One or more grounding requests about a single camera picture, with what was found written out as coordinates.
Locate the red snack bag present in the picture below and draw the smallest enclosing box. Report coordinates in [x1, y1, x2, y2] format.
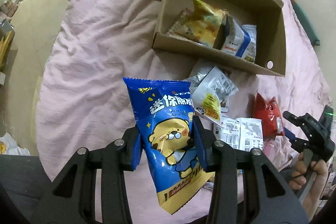
[253, 93, 285, 140]

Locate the blue yellow bear snack bag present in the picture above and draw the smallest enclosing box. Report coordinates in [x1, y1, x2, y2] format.
[123, 77, 212, 214]

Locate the yellow chips bag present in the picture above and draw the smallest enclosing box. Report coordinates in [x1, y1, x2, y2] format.
[177, 0, 228, 48]

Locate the person's right hand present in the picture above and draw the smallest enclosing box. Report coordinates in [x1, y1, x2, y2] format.
[288, 151, 329, 219]

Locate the white barcode snack packet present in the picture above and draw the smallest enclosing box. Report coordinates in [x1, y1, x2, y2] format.
[213, 117, 264, 151]

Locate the white plastic bag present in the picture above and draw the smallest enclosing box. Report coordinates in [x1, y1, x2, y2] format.
[0, 133, 30, 156]

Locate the teal bed edge cushion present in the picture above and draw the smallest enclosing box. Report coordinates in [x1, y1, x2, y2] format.
[290, 0, 321, 47]

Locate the white yellow-label snack bag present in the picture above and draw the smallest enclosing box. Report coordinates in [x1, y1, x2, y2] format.
[186, 60, 239, 126]

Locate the blue white snack bag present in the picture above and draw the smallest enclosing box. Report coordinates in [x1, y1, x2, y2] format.
[221, 16, 257, 63]

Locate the pink bed duvet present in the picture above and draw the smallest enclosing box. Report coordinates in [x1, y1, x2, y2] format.
[35, 0, 329, 179]

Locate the striped cracker packet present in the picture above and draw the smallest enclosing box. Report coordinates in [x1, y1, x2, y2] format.
[166, 8, 191, 40]

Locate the brown cardboard box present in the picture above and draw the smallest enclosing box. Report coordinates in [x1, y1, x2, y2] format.
[153, 0, 286, 76]

